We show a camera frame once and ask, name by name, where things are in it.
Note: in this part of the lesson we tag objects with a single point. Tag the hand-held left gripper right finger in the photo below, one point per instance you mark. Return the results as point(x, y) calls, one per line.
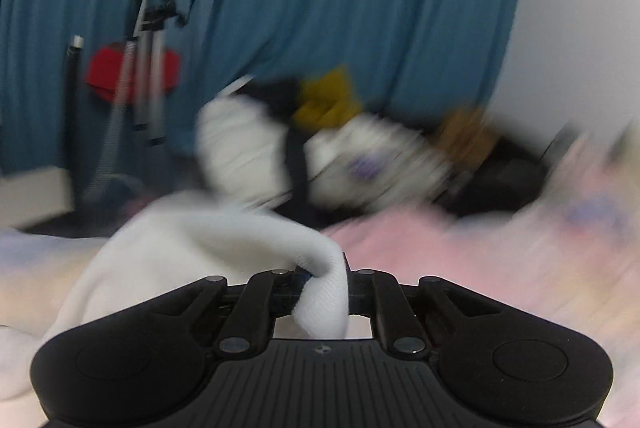
point(367, 288)

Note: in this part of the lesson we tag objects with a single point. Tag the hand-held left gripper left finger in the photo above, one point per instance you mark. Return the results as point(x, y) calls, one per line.
point(302, 282)

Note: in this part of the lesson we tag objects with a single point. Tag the white sweatshirt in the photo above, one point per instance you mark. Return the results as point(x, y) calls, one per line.
point(200, 248)

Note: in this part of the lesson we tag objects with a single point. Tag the pile of mixed clothes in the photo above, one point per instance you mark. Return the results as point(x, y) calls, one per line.
point(235, 143)

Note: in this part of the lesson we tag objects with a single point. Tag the pastel tie-dye bed sheet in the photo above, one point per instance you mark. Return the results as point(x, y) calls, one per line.
point(475, 268)

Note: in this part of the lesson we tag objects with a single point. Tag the black garment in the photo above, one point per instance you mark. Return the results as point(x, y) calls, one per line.
point(295, 158)

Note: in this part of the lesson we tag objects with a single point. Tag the mustard yellow garment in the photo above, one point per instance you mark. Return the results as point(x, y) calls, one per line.
point(325, 103)

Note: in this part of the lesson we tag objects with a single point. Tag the black slim floor stand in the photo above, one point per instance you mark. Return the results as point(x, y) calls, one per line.
point(72, 118)

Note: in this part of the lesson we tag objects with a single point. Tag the white vanity desk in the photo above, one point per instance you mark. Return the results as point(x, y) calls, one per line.
point(30, 198)

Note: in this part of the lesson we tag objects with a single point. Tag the red cloth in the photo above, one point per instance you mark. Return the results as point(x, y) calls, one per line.
point(105, 73)

